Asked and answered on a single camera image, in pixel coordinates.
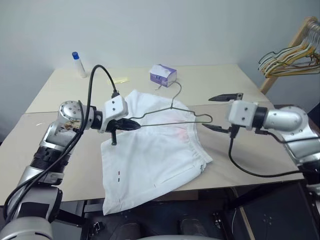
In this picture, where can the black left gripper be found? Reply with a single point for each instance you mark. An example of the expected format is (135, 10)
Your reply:
(115, 126)

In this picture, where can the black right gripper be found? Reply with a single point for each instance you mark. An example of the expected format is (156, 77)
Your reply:
(240, 96)

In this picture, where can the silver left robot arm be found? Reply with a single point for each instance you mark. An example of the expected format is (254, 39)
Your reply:
(70, 110)

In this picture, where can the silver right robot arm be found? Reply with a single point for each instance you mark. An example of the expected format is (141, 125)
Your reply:
(287, 120)

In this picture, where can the white shorts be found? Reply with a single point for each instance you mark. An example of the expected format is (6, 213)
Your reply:
(150, 155)

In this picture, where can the pale yellow flat packet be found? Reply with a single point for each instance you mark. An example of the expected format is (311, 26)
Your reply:
(120, 80)

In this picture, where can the wooden clothes rack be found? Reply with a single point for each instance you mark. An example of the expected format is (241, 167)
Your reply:
(268, 83)

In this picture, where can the purple tissue box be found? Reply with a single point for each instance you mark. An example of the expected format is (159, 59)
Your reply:
(165, 77)

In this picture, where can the white bottle with blue cap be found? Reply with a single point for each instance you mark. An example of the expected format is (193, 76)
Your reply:
(79, 67)

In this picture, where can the dark rounded shape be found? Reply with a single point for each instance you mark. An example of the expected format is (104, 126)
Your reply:
(192, 227)
(125, 231)

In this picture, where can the black cabinet box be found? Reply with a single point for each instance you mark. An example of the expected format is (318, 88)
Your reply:
(270, 215)

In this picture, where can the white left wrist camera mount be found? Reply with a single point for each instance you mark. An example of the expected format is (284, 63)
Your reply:
(116, 107)

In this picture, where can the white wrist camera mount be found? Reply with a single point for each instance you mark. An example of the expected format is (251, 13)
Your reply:
(116, 107)
(241, 113)

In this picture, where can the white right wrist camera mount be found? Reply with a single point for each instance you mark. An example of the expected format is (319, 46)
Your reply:
(241, 113)

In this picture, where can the black table frame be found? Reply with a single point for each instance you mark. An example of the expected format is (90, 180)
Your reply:
(95, 207)

